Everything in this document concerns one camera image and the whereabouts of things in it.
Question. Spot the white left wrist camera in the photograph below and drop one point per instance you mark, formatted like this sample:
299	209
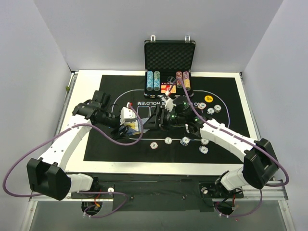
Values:
127	115

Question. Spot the grey chips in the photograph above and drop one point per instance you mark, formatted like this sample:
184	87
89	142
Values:
204	141
217	108

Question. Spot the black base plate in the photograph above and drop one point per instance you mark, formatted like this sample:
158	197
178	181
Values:
158	203

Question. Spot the black poker felt mat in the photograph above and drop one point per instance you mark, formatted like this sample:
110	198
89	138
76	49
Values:
123	89

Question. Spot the grey poker chip stack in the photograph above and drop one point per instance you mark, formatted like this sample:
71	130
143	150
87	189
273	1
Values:
168	140

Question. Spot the aluminium frame rail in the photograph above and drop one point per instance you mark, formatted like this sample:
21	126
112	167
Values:
181	188

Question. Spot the red poker chip stack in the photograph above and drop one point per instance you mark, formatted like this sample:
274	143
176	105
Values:
153	145

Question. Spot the light blue chip row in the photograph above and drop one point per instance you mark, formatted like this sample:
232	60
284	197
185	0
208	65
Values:
150	81

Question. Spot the purple yellow chip row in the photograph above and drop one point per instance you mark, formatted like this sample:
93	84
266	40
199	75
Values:
186	80

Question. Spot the blue playing card deck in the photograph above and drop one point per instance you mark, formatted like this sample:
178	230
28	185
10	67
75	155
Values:
133	127

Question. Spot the aluminium poker chip case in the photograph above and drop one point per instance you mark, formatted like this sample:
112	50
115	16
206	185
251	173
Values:
167	57

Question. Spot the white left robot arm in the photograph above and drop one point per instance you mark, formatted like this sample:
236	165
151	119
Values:
47	175

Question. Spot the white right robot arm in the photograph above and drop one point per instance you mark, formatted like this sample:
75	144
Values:
258	157

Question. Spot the clear dealer button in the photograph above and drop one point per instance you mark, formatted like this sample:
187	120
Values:
170	79

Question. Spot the blue chips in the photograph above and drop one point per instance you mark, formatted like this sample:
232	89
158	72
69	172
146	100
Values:
210	111
203	149

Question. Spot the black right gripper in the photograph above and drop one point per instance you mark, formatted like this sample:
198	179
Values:
161	116

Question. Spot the red playing card box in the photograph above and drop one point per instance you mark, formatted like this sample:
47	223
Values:
168	87

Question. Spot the blue poker chip stack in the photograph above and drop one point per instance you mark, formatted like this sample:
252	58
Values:
185	141

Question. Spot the green chip row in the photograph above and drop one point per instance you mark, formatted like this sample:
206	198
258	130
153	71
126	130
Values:
156	81

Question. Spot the yellow big blind button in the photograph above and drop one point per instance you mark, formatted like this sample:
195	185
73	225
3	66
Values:
208	98

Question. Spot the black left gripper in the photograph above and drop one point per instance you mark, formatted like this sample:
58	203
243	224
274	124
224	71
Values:
120	130

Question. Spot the red chip row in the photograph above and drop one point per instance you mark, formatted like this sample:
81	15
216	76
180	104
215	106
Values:
179	78

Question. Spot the blue backed playing cards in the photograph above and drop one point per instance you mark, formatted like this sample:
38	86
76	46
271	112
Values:
145	123

